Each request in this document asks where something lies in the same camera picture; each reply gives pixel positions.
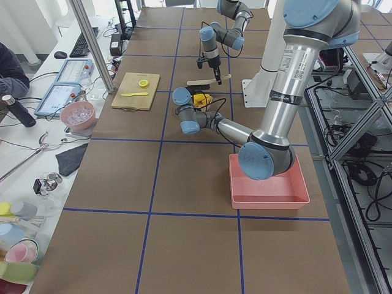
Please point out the black keyboard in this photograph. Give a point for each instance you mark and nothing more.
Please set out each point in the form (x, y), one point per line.
(80, 48)

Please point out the yellow toy corn cob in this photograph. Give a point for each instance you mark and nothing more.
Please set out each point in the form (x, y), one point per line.
(200, 99)

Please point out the aluminium frame post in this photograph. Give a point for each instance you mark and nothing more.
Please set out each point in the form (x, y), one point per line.
(86, 29)

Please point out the beige brush black bristles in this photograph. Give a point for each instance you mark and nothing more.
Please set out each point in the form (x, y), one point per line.
(208, 81)

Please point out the blue teach pendant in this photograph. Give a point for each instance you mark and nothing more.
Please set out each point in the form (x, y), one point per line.
(58, 96)
(75, 70)

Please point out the bamboo cutting board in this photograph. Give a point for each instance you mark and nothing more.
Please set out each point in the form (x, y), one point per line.
(129, 84)

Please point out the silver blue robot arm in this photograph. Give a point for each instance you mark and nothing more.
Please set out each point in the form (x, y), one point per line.
(310, 27)
(214, 33)

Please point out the green cup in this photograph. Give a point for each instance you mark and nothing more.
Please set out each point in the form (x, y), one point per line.
(18, 272)

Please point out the blue teach pendant far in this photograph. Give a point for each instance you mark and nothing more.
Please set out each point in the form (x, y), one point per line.
(75, 70)

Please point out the pink bowl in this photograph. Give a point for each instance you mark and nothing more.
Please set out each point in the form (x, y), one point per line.
(78, 115)

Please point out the black computer mouse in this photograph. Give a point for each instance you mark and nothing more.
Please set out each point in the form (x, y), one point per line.
(60, 55)

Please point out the yellow plastic toy knife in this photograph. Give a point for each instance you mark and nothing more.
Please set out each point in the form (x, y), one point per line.
(134, 94)

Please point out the dark grey cloth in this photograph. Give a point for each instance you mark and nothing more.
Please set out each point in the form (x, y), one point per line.
(69, 161)

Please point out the blue teach pendant near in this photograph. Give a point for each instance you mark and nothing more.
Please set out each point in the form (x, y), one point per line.
(58, 96)

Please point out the pink cup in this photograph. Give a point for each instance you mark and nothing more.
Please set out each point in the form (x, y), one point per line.
(26, 250)

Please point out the person dark sleeve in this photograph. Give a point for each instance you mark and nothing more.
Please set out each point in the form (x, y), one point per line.
(14, 82)

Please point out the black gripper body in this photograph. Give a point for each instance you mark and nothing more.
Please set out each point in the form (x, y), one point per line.
(214, 61)

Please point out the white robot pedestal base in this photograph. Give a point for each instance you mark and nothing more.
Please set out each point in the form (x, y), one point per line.
(257, 90)

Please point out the pink plastic bin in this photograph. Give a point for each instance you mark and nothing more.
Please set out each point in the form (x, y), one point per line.
(284, 191)

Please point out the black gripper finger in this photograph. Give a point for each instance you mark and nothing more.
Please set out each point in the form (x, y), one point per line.
(217, 75)

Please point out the yellow toy lemon slice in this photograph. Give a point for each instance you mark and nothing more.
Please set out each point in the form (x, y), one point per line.
(143, 83)

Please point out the black water bottle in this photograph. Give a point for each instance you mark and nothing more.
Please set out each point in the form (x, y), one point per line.
(18, 110)

